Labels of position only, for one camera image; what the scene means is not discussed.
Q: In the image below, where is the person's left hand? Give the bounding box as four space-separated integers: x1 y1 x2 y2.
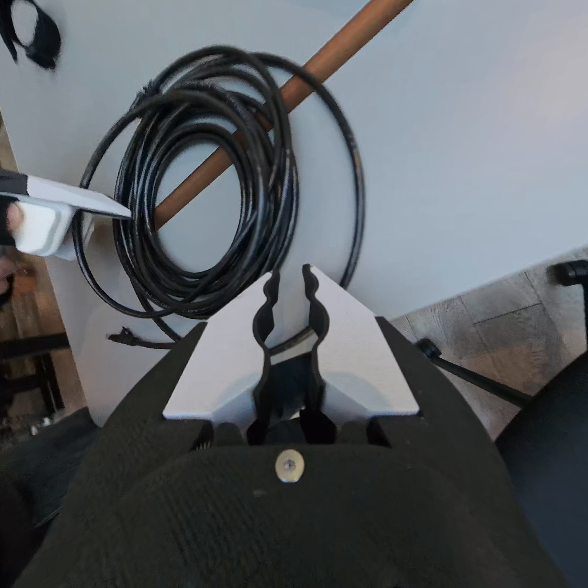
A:
0 202 26 297

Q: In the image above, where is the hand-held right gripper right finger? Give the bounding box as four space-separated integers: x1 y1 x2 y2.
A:
301 264 420 445

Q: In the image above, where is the black ethernet cable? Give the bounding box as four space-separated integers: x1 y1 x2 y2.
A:
71 45 366 356

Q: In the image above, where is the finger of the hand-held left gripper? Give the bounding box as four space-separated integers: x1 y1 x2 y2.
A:
14 175 132 256
55 213 96 262

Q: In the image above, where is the black office chair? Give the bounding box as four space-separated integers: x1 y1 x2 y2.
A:
416 259 588 588

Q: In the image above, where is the person's dark clothing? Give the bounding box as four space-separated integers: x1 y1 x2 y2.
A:
0 354 308 588

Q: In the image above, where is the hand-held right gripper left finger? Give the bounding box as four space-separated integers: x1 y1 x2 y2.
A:
162 270 282 445

